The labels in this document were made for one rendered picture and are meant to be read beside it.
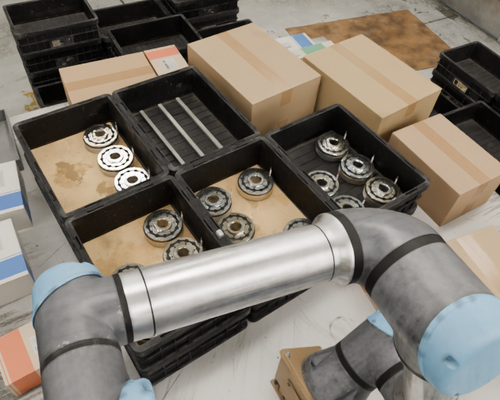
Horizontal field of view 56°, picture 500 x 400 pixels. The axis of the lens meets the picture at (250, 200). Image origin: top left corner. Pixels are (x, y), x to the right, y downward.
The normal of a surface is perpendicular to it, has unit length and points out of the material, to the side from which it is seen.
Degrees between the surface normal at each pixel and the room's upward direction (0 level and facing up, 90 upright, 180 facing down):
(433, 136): 0
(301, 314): 0
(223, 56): 0
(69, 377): 11
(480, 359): 77
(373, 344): 46
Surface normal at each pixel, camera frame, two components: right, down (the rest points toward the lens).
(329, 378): -0.36, -0.41
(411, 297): -0.70, -0.22
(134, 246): 0.07, -0.64
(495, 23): -0.88, 0.33
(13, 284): 0.50, 0.69
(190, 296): 0.37, -0.03
